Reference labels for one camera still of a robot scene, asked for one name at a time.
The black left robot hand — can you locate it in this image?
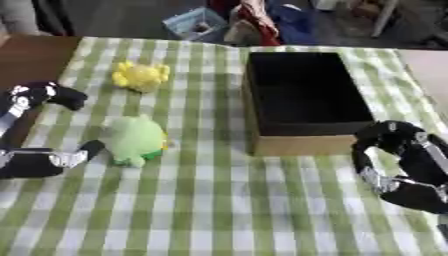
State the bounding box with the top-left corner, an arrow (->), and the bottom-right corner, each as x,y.
0,80 -> 107,180

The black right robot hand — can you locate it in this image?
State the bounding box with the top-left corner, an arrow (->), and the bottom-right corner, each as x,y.
350,120 -> 448,215

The cardboard box with black inside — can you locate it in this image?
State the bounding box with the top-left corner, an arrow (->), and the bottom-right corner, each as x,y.
239,51 -> 377,157

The green soft toy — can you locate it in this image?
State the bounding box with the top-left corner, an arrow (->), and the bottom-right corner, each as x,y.
98,114 -> 172,169

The yellow soft toy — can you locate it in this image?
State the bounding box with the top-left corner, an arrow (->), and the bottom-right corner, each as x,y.
110,60 -> 172,94

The white chair leg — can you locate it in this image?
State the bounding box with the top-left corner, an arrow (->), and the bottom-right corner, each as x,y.
369,0 -> 401,38

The red and white cloth bundle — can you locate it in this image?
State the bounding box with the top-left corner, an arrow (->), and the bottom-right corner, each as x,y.
224,0 -> 284,47

